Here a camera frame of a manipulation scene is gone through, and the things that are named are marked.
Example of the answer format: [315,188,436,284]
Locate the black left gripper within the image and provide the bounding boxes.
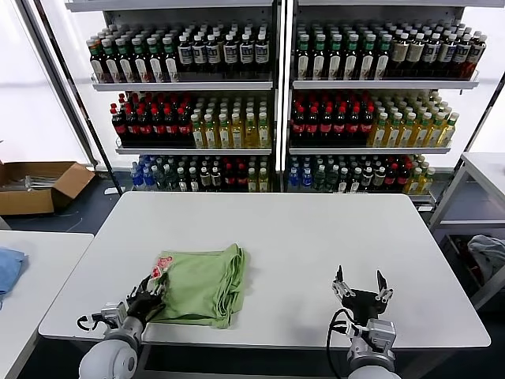
[125,272,172,322]

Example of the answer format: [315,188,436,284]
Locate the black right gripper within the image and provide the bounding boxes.
[331,265,395,324]

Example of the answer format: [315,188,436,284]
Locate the light green polo shirt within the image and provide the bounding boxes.
[148,242,248,331]

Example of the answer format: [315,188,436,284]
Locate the black plastic crate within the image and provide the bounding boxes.
[440,233,485,287]

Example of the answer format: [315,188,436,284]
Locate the red cap cola bottle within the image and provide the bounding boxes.
[332,104,347,146]
[346,104,361,146]
[359,103,374,146]
[177,104,192,147]
[137,104,152,147]
[235,163,249,193]
[151,104,166,147]
[223,163,237,193]
[396,163,410,193]
[305,104,320,146]
[110,103,125,147]
[318,104,334,146]
[124,104,139,147]
[290,103,306,146]
[385,163,398,193]
[164,104,178,147]

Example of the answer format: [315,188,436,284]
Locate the white metal side table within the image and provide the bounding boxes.
[428,152,505,311]

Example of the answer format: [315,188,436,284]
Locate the crumpled grey white cloth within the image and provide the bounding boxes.
[466,233,505,282]

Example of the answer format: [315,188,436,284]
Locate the folded blue cloth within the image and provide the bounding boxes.
[0,246,28,305]

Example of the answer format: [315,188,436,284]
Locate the open brown cardboard box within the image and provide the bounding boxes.
[0,160,96,217]

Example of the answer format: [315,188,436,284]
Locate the silver metal parts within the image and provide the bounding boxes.
[0,174,60,193]

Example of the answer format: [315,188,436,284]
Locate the white metal shelf rack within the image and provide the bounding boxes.
[286,0,481,198]
[64,0,284,194]

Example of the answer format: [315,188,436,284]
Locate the black slanted metal pole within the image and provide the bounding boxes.
[32,0,123,195]

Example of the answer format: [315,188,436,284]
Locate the green cap dark tea bottle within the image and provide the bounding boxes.
[148,37,164,83]
[163,36,179,83]
[342,33,359,80]
[374,33,391,80]
[327,33,343,80]
[103,38,119,83]
[311,33,327,80]
[88,39,104,83]
[295,34,312,80]
[118,37,134,83]
[358,33,376,80]
[133,37,149,83]

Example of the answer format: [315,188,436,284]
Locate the white cap beige label bottle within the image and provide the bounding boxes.
[391,32,409,78]
[407,32,424,78]

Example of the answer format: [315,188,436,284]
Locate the white cap blue label bottle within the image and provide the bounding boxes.
[192,34,208,74]
[438,32,455,77]
[453,33,471,77]
[206,34,222,74]
[252,33,269,74]
[422,32,440,77]
[238,33,253,74]
[222,33,238,74]
[177,35,193,74]

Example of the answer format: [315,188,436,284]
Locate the white cap red tea bottle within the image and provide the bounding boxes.
[467,35,487,76]

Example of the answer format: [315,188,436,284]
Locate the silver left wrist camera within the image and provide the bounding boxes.
[100,302,129,323]

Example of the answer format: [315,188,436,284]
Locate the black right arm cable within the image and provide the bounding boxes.
[326,307,358,376]

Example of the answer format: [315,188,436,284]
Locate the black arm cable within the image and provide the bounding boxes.
[326,307,358,376]
[77,314,104,331]

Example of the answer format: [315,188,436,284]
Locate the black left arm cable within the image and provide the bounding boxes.
[77,314,104,331]

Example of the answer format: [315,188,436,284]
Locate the grey slanted frame beam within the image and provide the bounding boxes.
[15,0,98,167]

